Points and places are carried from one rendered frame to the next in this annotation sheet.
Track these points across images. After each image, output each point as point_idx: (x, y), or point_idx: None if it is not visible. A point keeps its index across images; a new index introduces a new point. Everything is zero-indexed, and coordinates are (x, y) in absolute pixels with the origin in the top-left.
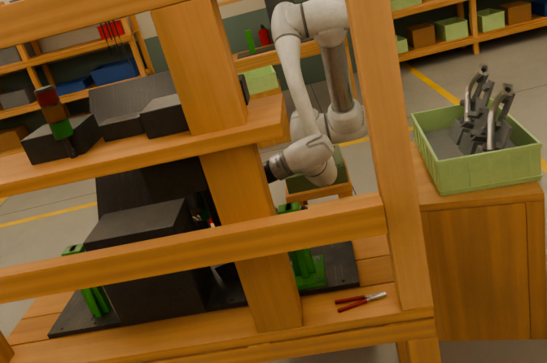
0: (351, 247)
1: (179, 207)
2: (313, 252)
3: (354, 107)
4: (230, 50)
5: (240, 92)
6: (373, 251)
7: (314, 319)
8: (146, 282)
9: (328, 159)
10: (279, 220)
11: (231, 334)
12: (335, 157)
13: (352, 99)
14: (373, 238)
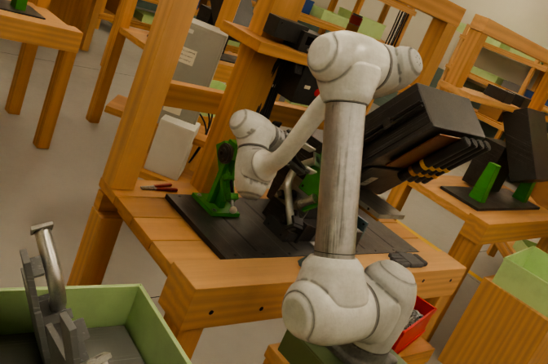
0: (192, 220)
1: (312, 135)
2: (224, 222)
3: (312, 255)
4: None
5: (262, 15)
6: (170, 222)
7: (184, 185)
8: None
9: (240, 150)
10: (214, 89)
11: (235, 188)
12: (325, 354)
13: (315, 235)
14: (178, 234)
